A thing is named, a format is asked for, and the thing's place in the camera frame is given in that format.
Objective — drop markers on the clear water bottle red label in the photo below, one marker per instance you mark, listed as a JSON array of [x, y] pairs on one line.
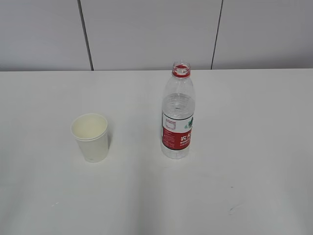
[[178, 107]]

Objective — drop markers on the white paper cup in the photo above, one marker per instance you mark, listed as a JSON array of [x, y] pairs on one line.
[[91, 134]]

